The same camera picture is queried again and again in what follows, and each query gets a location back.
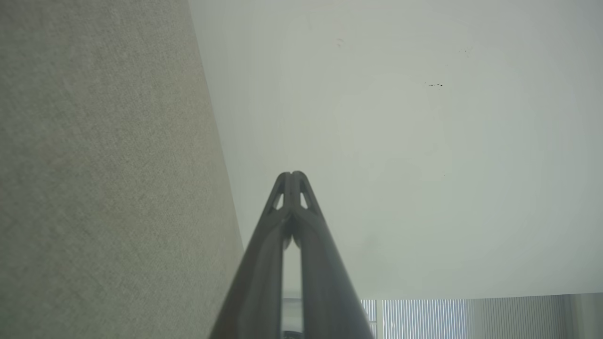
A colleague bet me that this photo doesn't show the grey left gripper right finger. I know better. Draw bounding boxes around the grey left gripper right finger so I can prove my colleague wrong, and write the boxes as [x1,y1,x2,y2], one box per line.
[293,171,375,339]

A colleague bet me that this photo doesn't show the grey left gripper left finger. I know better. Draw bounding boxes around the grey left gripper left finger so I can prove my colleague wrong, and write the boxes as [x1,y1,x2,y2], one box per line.
[210,171,294,339]

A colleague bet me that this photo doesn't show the white vertical window blinds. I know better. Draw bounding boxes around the white vertical window blinds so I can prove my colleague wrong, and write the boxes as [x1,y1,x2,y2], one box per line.
[360,298,468,339]

